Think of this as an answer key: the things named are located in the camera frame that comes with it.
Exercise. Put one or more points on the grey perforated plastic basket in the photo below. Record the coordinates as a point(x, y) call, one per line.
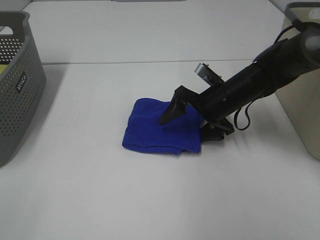
point(21, 84)

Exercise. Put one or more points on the beige plastic basket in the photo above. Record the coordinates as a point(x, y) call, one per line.
point(301, 98)

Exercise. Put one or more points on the yellow folded towel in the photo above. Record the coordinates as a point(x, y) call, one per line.
point(2, 68)

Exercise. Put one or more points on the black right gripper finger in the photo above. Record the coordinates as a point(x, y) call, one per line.
point(182, 97)
point(216, 131)

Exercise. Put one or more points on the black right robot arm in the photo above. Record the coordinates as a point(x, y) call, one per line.
point(277, 66)

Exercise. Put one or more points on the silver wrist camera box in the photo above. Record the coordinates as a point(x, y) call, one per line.
point(208, 75)

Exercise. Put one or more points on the blue towel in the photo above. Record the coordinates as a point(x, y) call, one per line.
point(144, 133)

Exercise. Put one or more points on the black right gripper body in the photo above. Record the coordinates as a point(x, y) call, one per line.
point(216, 103)

